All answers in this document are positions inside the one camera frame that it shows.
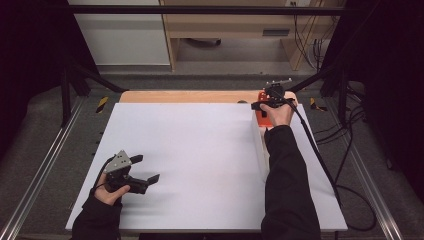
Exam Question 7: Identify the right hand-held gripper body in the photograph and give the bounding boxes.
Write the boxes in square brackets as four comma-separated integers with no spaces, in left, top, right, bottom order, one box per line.
[263,77,296,109]

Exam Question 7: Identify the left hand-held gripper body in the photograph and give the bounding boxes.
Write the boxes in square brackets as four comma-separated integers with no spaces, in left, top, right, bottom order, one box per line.
[103,149,149,195]

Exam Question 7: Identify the white plastic bin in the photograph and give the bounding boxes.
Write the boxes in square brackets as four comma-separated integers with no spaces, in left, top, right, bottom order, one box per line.
[250,111,272,184]

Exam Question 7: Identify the person's right hand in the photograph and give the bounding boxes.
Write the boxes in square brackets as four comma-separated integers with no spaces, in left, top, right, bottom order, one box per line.
[259,98,298,128]

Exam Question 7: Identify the person's left hand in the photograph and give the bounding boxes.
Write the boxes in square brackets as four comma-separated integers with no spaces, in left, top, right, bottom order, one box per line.
[93,173,132,207]

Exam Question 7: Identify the black diagonal stand strut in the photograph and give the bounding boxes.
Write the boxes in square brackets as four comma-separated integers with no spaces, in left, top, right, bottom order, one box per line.
[281,64,349,126]
[60,61,129,128]

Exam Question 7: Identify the yellow black tape marker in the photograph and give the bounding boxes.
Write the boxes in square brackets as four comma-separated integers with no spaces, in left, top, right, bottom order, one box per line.
[95,96,110,114]
[309,97,328,113]

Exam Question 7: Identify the white table cover board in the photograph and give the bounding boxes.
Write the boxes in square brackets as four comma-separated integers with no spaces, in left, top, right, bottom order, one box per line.
[65,102,348,233]

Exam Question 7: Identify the wooden table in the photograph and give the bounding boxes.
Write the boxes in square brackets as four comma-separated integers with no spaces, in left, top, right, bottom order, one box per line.
[119,89,299,104]

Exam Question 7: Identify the grey label on desk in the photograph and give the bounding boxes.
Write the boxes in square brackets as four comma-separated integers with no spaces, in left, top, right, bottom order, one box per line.
[262,28,290,37]

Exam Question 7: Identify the light wooden desk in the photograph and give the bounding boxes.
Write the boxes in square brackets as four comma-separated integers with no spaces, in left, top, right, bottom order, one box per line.
[159,0,348,72]

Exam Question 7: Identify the black curtain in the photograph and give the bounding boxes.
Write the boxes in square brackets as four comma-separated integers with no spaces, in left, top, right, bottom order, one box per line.
[0,0,101,161]
[319,0,424,201]

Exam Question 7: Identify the white cabinet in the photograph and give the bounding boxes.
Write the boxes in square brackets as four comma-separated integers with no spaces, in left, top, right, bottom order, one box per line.
[68,0,171,67]

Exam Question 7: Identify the left hand-held gripper black cable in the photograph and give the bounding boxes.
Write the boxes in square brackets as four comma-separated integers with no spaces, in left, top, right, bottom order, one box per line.
[91,156,116,196]

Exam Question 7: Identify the hand-held gripper black cable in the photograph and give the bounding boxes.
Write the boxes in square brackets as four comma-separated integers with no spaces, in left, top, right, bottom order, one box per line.
[91,156,116,196]
[286,98,378,233]

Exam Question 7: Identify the bundle of hanging black cables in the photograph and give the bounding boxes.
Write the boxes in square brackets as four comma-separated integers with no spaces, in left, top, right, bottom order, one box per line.
[291,1,334,71]

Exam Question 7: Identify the right hand-held gripper black cable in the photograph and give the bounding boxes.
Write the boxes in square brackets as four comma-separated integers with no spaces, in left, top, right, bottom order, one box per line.
[286,98,378,233]

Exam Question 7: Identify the aluminium floor rail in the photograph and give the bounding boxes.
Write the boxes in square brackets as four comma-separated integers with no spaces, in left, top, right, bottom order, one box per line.
[0,96,86,240]
[324,98,404,240]

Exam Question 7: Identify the black cables on floor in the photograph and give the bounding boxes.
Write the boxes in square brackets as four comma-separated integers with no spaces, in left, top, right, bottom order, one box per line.
[314,83,368,188]

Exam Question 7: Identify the black horizontal frame bar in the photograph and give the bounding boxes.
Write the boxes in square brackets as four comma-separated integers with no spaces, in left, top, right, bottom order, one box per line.
[43,4,348,16]

